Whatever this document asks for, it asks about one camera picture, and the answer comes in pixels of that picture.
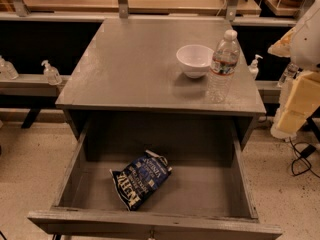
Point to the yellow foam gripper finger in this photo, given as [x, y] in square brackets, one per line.
[304, 97]
[290, 122]

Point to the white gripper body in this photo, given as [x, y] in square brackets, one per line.
[307, 47]

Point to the blue chip bag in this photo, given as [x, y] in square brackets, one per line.
[140, 179]

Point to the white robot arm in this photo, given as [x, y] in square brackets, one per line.
[305, 53]

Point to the open grey drawer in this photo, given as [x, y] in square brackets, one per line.
[206, 197]

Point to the small water bottle right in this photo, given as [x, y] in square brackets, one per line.
[289, 72]

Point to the sanitizer pump bottle right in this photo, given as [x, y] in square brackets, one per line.
[253, 67]

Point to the sanitizer pump bottle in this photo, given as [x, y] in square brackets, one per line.
[51, 73]
[253, 67]

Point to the clear plastic water bottle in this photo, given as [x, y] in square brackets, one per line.
[222, 68]

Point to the white bowl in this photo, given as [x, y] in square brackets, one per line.
[194, 60]

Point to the grey wooden cabinet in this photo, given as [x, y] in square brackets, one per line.
[130, 64]

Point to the wooden back table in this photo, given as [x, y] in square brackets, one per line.
[210, 7]

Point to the sanitizer pump bottle left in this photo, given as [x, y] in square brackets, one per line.
[51, 73]

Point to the clear bottle far left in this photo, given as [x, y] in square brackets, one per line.
[8, 69]

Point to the grey shelf rail right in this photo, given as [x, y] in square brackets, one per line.
[269, 91]

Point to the grey shelf rail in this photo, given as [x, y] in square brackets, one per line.
[31, 85]
[269, 91]

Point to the grey shelf rail left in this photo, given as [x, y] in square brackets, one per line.
[31, 85]

